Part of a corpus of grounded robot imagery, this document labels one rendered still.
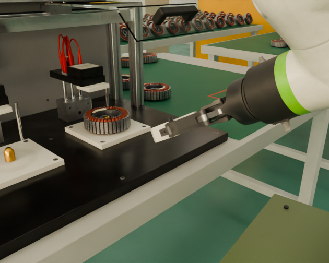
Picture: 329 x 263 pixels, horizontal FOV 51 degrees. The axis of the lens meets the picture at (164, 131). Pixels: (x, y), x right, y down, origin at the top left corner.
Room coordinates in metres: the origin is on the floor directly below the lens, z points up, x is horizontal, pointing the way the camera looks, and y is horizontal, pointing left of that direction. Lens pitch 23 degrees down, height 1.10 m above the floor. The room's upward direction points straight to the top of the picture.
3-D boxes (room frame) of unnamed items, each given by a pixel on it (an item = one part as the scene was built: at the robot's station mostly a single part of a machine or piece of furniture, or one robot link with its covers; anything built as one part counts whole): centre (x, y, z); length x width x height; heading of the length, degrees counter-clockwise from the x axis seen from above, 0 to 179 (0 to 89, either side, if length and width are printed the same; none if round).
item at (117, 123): (0.78, 0.14, 0.80); 0.11 x 0.11 x 0.04
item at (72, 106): (0.88, 0.24, 0.80); 0.08 x 0.05 x 0.06; 136
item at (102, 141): (0.78, 0.14, 0.78); 0.15 x 0.15 x 0.01; 46
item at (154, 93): (1.14, 0.03, 0.77); 0.11 x 0.11 x 0.04
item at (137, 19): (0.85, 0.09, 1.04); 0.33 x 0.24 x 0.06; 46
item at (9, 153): (0.61, 0.31, 0.80); 0.02 x 0.02 x 0.03
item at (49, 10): (0.90, 0.27, 1.05); 0.06 x 0.04 x 0.04; 136
